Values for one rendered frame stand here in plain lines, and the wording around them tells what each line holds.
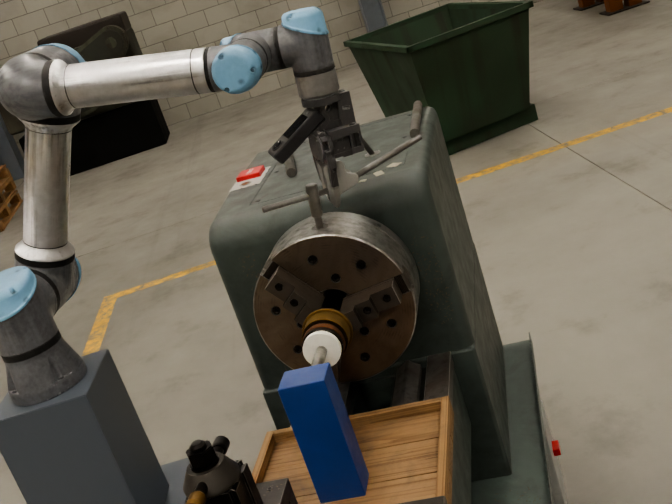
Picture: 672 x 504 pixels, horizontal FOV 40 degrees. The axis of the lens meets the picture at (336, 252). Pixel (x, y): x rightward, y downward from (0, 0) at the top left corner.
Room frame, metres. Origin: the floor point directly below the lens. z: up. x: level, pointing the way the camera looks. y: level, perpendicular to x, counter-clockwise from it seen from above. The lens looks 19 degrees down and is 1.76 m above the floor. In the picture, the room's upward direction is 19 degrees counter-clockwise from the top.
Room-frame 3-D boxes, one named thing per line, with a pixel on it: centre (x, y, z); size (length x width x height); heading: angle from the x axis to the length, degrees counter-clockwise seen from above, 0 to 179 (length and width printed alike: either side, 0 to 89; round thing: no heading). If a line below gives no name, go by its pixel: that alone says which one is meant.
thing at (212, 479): (1.09, 0.26, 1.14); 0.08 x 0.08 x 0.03
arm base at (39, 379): (1.67, 0.61, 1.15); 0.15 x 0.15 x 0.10
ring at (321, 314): (1.51, 0.06, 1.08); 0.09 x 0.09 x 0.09; 76
